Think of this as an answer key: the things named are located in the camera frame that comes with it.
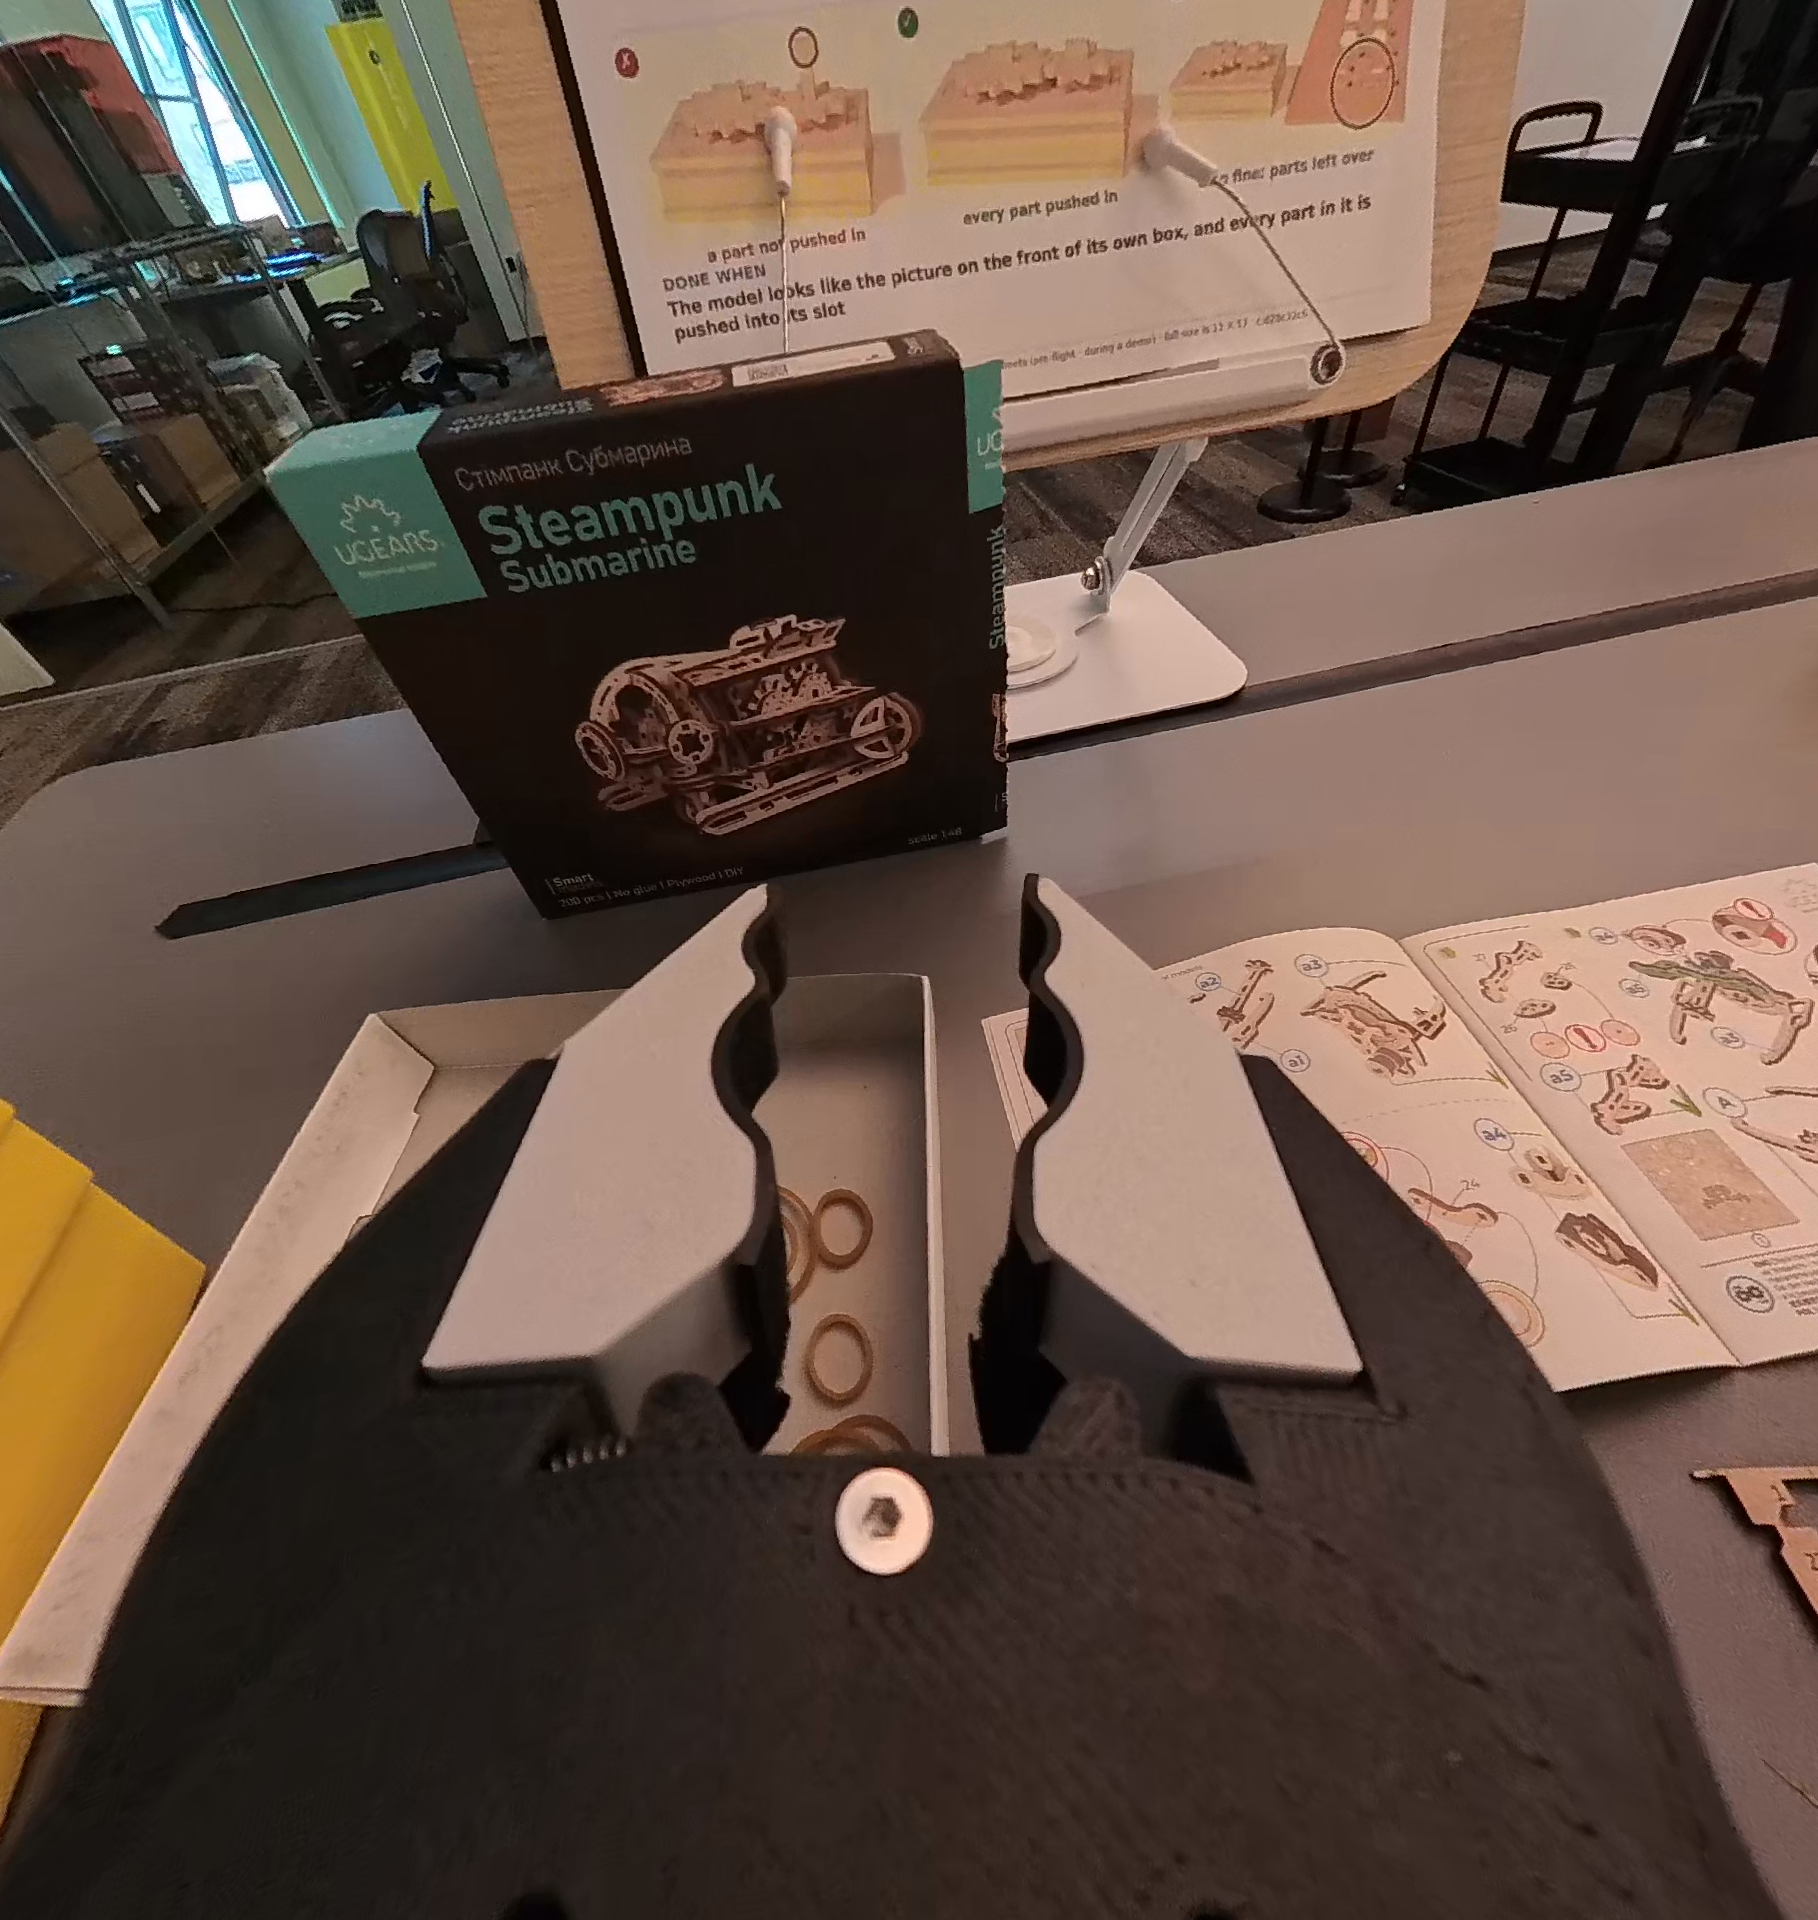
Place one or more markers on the group of wooden rings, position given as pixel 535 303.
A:
pixel 811 1359

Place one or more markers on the instruction booklet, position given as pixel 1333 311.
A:
pixel 1524 1125

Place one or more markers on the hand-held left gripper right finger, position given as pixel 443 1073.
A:
pixel 1179 1200

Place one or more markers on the metal storage shelf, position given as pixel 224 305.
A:
pixel 98 374

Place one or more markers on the printed instruction sheet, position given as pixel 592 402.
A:
pixel 1031 180

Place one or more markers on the white cardboard tray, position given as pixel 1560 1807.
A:
pixel 324 1170

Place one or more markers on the black office chair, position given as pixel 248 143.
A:
pixel 393 300

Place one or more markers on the black metal rack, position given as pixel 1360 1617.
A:
pixel 1674 225

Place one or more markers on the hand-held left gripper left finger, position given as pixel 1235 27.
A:
pixel 610 1200

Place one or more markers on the black model kit box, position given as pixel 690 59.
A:
pixel 700 674

